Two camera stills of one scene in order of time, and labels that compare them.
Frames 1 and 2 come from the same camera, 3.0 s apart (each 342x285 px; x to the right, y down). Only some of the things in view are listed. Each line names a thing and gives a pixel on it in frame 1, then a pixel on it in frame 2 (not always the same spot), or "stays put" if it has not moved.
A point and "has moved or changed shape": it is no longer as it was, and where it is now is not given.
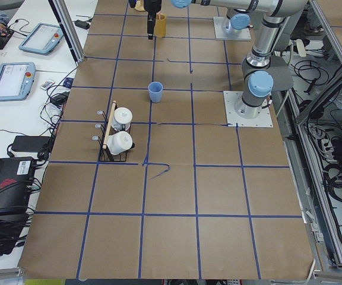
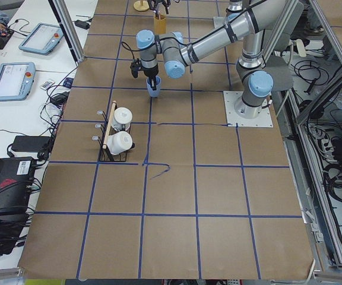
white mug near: x=119 y=142 stays put
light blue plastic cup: x=155 y=89 has moved or changed shape
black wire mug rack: x=107 y=155 stays put
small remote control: x=46 y=85 stays put
